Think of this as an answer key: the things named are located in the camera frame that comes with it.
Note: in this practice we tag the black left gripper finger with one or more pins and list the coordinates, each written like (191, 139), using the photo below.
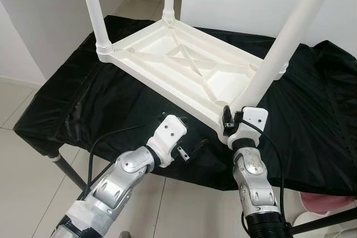
(199, 146)
(182, 118)

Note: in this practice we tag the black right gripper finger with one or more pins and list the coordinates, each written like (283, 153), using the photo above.
(226, 114)

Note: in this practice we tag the white plastic table top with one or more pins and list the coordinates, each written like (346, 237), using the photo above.
(184, 68)

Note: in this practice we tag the grey robot left foot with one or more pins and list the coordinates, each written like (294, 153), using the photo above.
(125, 234)

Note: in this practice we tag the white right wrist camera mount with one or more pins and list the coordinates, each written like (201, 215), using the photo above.
(251, 121)

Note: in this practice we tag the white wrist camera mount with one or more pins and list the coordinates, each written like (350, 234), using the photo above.
(251, 121)
(167, 135)

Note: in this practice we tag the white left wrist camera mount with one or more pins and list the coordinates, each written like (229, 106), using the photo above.
(167, 135)

